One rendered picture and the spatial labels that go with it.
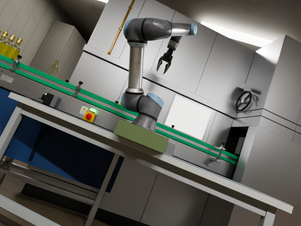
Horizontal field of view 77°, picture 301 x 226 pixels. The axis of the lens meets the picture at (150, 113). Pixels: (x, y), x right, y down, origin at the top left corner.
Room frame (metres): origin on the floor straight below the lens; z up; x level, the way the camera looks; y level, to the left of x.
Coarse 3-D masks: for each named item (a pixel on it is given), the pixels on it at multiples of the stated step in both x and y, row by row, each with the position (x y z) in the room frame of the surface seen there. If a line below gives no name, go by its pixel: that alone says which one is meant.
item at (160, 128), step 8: (160, 128) 1.61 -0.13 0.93; (168, 128) 1.61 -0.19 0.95; (168, 136) 1.62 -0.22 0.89; (176, 136) 1.63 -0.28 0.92; (184, 136) 1.63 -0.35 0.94; (192, 144) 1.65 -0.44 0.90; (200, 144) 1.66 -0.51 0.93; (208, 144) 1.66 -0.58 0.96; (208, 152) 1.67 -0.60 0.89; (216, 152) 1.68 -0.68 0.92; (224, 152) 1.69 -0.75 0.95; (224, 160) 1.69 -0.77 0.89; (232, 160) 1.70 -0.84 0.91
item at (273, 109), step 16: (272, 48) 1.63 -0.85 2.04; (288, 48) 1.53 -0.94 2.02; (256, 64) 1.80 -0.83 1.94; (272, 64) 1.57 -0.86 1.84; (288, 64) 1.53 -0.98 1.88; (256, 80) 1.72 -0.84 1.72; (272, 80) 1.52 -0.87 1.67; (288, 80) 1.54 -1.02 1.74; (256, 96) 1.65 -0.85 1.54; (272, 96) 1.52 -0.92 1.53; (288, 96) 1.54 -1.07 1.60; (240, 112) 1.82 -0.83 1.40; (256, 112) 1.58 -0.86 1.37; (272, 112) 1.53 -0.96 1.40; (288, 112) 1.55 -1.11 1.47; (240, 128) 1.81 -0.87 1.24; (272, 128) 1.53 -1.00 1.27; (288, 128) 1.56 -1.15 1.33
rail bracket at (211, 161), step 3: (222, 144) 1.56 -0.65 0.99; (216, 147) 1.65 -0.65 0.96; (222, 147) 1.55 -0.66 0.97; (222, 150) 1.55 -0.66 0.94; (219, 153) 1.56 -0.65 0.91; (219, 156) 1.56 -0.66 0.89; (210, 159) 1.65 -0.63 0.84; (213, 159) 1.60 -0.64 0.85; (216, 159) 1.55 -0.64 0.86; (219, 159) 1.55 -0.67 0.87; (210, 162) 1.65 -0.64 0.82; (213, 162) 1.65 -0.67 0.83; (219, 162) 1.55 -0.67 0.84; (210, 165) 1.65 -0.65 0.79
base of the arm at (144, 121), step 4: (140, 112) 1.07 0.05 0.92; (140, 116) 1.06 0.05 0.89; (144, 116) 1.05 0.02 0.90; (148, 116) 1.05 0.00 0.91; (152, 116) 1.05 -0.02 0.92; (136, 120) 1.07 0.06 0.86; (140, 120) 1.04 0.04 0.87; (144, 120) 1.04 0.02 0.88; (148, 120) 1.04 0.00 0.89; (152, 120) 1.05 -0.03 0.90; (156, 120) 1.08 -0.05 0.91; (136, 124) 1.04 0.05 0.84; (140, 124) 1.03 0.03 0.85; (144, 124) 1.03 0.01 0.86; (148, 124) 1.04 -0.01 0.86; (152, 124) 1.05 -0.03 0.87; (144, 128) 1.02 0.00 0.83; (148, 128) 1.03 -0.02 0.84; (152, 128) 1.05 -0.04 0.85
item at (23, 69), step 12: (0, 60) 1.35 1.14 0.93; (12, 60) 1.35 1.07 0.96; (24, 72) 1.37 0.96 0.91; (36, 72) 1.38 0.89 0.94; (48, 84) 1.39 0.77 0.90; (60, 84) 1.40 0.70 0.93; (84, 96) 1.43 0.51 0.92; (96, 96) 1.44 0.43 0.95; (108, 108) 1.45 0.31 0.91; (120, 108) 1.46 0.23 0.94; (132, 120) 1.48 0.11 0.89
